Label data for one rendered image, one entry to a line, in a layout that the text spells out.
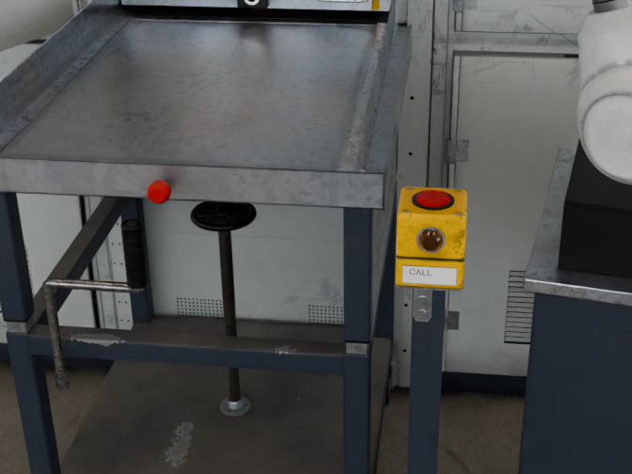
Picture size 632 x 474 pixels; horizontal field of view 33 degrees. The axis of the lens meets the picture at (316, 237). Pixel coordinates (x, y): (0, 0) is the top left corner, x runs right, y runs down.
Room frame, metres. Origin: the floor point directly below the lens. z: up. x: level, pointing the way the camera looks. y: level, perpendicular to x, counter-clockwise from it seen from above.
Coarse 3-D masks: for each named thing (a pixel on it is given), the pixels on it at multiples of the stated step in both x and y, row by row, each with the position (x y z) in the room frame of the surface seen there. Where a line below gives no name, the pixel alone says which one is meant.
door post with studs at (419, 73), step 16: (400, 0) 2.01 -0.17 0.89; (416, 0) 2.00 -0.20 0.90; (432, 0) 2.00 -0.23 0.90; (400, 16) 2.01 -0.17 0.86; (416, 16) 2.00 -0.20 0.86; (416, 32) 2.00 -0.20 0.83; (416, 48) 2.00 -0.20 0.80; (416, 64) 2.00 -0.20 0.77; (416, 80) 2.00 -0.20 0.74; (416, 96) 2.00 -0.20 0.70; (416, 112) 2.00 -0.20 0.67; (416, 128) 2.00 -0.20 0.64; (416, 144) 2.00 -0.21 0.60; (416, 160) 2.00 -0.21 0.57; (416, 176) 2.00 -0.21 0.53; (400, 368) 2.01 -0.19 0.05; (400, 384) 2.01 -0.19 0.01
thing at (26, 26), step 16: (0, 0) 1.96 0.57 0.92; (16, 0) 1.99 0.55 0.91; (32, 0) 2.02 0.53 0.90; (48, 0) 2.05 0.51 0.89; (64, 0) 2.08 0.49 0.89; (80, 0) 2.08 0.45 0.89; (0, 16) 1.95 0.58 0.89; (16, 16) 1.98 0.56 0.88; (32, 16) 2.01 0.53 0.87; (48, 16) 2.04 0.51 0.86; (64, 16) 2.08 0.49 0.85; (0, 32) 1.95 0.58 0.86; (16, 32) 1.98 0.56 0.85; (32, 32) 1.97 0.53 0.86; (48, 32) 2.00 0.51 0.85; (0, 48) 1.91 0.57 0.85
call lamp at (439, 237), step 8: (424, 232) 1.09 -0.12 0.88; (432, 232) 1.09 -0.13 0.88; (440, 232) 1.09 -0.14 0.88; (416, 240) 1.09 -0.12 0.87; (424, 240) 1.08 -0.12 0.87; (432, 240) 1.08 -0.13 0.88; (440, 240) 1.08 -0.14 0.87; (424, 248) 1.08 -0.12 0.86; (432, 248) 1.08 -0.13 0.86; (440, 248) 1.09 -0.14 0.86
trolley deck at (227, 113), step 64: (128, 64) 1.81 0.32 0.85; (192, 64) 1.80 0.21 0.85; (256, 64) 1.79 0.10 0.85; (320, 64) 1.79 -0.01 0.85; (64, 128) 1.51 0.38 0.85; (128, 128) 1.51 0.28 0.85; (192, 128) 1.50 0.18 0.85; (256, 128) 1.50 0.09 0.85; (320, 128) 1.50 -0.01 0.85; (384, 128) 1.49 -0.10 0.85; (64, 192) 1.40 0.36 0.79; (128, 192) 1.38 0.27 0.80; (192, 192) 1.37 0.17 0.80; (256, 192) 1.36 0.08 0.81; (320, 192) 1.34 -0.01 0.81; (384, 192) 1.33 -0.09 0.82
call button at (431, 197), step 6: (426, 192) 1.14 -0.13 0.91; (432, 192) 1.14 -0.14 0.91; (438, 192) 1.14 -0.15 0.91; (420, 198) 1.13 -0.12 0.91; (426, 198) 1.13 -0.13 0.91; (432, 198) 1.13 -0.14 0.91; (438, 198) 1.13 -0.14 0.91; (444, 198) 1.13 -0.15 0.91; (426, 204) 1.12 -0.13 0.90; (432, 204) 1.12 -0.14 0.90; (438, 204) 1.12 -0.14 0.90; (444, 204) 1.12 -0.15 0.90
